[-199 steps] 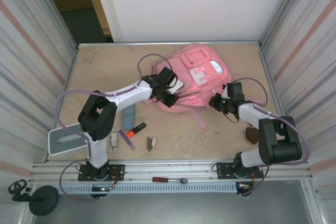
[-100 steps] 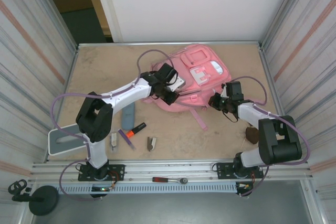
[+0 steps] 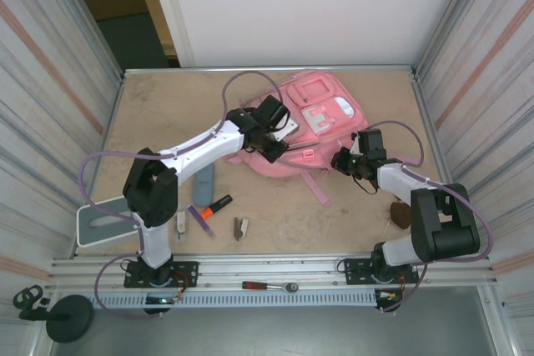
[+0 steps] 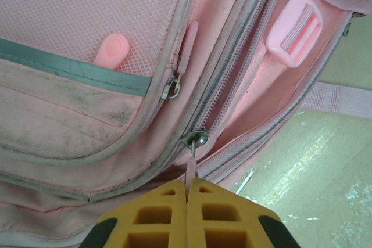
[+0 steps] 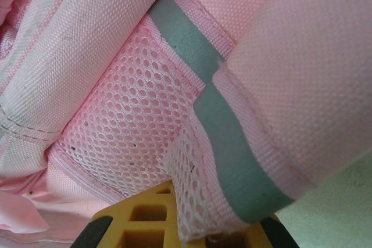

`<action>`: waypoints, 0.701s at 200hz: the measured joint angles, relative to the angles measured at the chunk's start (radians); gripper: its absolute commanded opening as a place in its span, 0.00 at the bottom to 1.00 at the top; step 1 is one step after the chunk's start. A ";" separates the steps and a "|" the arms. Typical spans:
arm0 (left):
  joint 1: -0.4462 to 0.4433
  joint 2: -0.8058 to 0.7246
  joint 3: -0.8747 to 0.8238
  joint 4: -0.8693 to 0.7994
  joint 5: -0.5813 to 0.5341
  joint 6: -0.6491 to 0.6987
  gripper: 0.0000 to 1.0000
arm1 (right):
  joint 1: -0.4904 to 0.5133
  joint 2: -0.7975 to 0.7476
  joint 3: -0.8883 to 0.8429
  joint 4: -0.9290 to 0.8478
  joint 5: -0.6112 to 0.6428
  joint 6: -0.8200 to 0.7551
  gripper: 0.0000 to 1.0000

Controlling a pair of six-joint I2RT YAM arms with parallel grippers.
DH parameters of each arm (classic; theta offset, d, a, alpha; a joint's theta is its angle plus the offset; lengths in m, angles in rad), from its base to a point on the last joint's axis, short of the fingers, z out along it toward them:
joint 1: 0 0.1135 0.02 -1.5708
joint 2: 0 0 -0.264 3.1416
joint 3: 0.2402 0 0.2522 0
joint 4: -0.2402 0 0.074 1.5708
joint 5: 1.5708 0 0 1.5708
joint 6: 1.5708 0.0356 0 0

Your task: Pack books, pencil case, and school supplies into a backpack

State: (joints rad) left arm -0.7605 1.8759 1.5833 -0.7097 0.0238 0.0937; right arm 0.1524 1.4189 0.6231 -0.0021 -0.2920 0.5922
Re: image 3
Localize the pink backpack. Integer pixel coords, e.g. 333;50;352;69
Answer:
223;71;370;207

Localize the blue pencil case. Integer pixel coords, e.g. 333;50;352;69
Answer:
192;163;216;207

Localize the orange black highlighter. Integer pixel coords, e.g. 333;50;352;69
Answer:
199;193;234;220

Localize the small silver brown stapler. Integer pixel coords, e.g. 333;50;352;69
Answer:
232;216;251;243

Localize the purple pen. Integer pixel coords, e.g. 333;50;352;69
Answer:
186;204;216;240

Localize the dark brown lump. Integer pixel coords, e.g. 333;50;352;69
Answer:
390;201;414;231

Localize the small circuit board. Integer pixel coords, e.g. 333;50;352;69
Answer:
144;295;184;306
375;288;404;303

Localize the black round base stand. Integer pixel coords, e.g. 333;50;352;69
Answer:
12;284;95;343

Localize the aluminium back rail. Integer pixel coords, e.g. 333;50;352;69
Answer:
122;64;418;78

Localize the aluminium rail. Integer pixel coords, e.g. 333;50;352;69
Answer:
122;64;418;78
48;252;497;290

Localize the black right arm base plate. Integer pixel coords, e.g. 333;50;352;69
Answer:
344;258;420;286

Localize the white door frame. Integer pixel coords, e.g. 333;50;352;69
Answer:
144;0;197;68

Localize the aluminium front rail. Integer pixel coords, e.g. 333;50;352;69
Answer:
48;252;497;290

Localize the red handled ratchet wrench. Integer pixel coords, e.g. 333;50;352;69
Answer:
241;280;300;293

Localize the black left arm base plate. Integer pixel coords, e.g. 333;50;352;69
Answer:
123;261;199;289

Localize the white slotted cable duct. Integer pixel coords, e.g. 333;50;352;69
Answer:
96;292;379;308

